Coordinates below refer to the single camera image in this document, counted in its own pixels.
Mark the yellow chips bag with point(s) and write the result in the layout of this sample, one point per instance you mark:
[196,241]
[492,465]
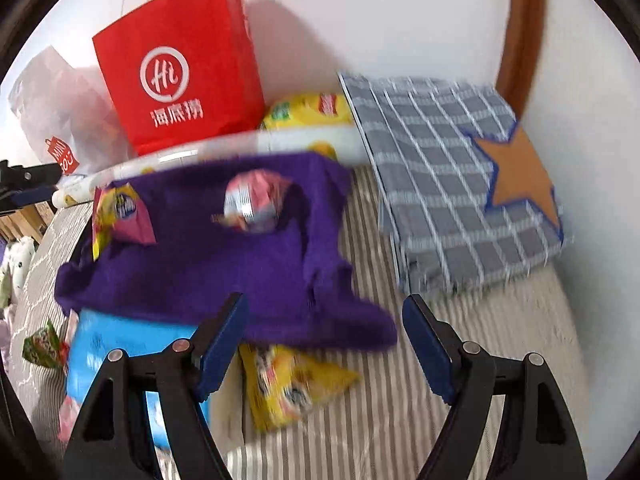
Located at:
[308,110]

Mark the brown wooden door frame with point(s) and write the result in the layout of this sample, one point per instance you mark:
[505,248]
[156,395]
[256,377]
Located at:
[520,53]

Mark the green snack packet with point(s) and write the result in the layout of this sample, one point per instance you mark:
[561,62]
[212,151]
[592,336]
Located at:
[45,348]

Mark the red paper shopping bag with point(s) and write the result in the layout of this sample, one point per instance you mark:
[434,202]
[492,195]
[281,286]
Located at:
[180,71]

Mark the white plastic Miniso bag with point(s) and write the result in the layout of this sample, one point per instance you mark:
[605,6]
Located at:
[68,116]

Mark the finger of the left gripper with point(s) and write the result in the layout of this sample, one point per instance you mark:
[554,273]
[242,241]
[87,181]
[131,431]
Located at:
[19,178]
[12,201]

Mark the pink silver snack packet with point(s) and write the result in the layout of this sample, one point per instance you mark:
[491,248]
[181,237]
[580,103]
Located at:
[254,200]

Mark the grey plaid star cloth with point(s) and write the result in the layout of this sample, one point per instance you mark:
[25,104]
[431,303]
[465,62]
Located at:
[427,140]

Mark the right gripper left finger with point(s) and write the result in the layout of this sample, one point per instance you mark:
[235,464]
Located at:
[112,436]

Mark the purple towel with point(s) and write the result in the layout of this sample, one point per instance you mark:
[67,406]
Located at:
[294,279]

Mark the rolled white printed paper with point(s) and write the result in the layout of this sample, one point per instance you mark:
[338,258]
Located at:
[344,139]

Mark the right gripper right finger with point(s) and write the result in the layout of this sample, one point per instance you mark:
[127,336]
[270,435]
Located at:
[537,438]

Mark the pink yellow snack packet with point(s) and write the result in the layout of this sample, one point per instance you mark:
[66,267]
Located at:
[119,213]

